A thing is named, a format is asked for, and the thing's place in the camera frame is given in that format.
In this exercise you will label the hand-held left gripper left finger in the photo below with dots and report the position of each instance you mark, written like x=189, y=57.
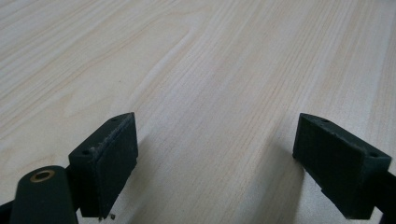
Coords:
x=106, y=168

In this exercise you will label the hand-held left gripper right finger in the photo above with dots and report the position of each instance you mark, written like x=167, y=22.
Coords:
x=339, y=168

